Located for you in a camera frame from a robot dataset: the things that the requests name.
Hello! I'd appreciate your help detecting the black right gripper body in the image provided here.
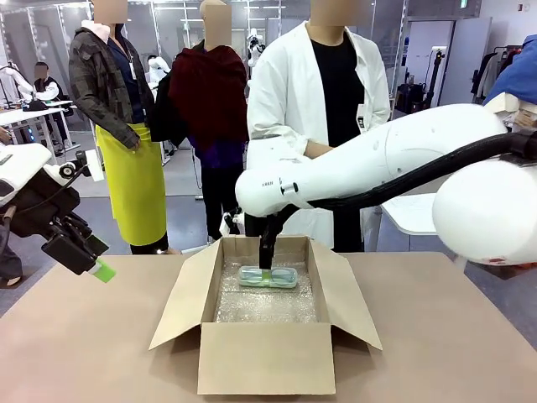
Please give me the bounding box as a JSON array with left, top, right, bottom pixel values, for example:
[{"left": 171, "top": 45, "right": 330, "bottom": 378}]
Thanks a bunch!
[{"left": 258, "top": 204, "right": 300, "bottom": 253}]

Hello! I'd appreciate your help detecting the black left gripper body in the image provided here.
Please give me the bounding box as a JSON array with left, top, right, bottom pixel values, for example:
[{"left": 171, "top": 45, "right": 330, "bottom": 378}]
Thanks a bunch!
[{"left": 11, "top": 176, "right": 92, "bottom": 249}]

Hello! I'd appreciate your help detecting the green glasses case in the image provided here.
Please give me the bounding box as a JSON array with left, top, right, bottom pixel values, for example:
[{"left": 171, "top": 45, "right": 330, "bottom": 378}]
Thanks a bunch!
[{"left": 237, "top": 265, "right": 299, "bottom": 290}]

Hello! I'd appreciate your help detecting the right forearm white sleeve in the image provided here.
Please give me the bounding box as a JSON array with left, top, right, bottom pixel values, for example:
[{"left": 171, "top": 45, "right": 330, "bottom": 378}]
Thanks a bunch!
[{"left": 250, "top": 128, "right": 312, "bottom": 165}]

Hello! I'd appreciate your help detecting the person's right hand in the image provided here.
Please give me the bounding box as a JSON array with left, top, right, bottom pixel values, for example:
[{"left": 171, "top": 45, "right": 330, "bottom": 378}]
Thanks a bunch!
[{"left": 305, "top": 140, "right": 335, "bottom": 161}]

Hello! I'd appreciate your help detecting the bubble wrap sheet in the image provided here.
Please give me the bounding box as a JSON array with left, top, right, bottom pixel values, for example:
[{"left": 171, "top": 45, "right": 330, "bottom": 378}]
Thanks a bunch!
[{"left": 213, "top": 250, "right": 321, "bottom": 324}]

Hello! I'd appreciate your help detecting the mannequin with yellow apron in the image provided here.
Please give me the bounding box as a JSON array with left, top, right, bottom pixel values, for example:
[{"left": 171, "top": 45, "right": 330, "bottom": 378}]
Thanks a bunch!
[{"left": 68, "top": 0, "right": 169, "bottom": 255}]

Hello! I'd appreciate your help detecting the white background desk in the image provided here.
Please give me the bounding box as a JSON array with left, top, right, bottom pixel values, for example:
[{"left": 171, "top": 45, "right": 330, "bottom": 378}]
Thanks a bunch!
[{"left": 0, "top": 99, "right": 77, "bottom": 165}]

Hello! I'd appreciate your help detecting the large open cardboard box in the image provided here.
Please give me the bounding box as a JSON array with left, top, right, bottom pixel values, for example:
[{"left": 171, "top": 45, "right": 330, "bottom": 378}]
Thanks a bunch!
[{"left": 149, "top": 234, "right": 383, "bottom": 396}]

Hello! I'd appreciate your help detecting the seated person black white jacket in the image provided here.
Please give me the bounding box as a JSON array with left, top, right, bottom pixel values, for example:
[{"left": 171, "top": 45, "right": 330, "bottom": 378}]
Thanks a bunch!
[{"left": 32, "top": 61, "right": 76, "bottom": 149}]

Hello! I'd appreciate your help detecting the person in white coat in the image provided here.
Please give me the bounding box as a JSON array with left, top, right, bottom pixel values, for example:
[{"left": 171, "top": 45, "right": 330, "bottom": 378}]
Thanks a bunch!
[{"left": 246, "top": 0, "right": 392, "bottom": 253}]

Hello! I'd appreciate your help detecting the white side table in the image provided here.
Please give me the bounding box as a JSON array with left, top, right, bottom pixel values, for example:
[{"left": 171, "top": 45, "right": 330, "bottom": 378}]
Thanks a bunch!
[{"left": 378, "top": 191, "right": 442, "bottom": 253}]

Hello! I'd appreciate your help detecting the mannequin with red shawl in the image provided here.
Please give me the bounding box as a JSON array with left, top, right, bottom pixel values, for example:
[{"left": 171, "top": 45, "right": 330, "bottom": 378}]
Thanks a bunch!
[{"left": 149, "top": 0, "right": 251, "bottom": 241}]

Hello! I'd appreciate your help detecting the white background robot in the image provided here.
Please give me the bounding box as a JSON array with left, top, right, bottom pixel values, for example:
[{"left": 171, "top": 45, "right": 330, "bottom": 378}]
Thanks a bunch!
[{"left": 246, "top": 27, "right": 266, "bottom": 69}]

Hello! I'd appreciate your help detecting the black tripod stand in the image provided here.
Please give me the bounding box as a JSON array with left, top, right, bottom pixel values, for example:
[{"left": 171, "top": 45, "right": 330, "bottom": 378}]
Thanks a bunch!
[{"left": 421, "top": 47, "right": 446, "bottom": 115}]

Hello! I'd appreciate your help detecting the clothes rack with garments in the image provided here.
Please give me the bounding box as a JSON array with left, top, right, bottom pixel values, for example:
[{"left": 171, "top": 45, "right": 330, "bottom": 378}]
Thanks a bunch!
[{"left": 469, "top": 44, "right": 525, "bottom": 102}]

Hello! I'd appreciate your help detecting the blue garment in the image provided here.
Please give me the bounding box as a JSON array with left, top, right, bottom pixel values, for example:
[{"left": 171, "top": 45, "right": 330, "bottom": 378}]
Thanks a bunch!
[{"left": 482, "top": 34, "right": 537, "bottom": 107}]

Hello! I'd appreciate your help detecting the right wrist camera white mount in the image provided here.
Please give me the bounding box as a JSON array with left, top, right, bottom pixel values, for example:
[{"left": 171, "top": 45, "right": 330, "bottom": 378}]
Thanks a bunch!
[{"left": 220, "top": 207, "right": 245, "bottom": 236}]

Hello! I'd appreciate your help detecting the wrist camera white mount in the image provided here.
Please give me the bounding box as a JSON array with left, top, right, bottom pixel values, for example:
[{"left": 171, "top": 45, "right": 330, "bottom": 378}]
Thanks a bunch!
[
  {"left": 44, "top": 149, "right": 106, "bottom": 182},
  {"left": 220, "top": 207, "right": 245, "bottom": 236}
]

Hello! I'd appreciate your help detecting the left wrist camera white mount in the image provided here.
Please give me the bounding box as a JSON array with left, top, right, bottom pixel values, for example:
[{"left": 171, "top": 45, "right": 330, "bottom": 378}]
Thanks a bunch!
[{"left": 44, "top": 149, "right": 106, "bottom": 182}]

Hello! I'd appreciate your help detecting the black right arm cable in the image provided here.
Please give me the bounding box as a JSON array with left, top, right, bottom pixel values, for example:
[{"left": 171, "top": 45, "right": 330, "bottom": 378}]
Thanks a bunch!
[{"left": 289, "top": 130, "right": 537, "bottom": 211}]

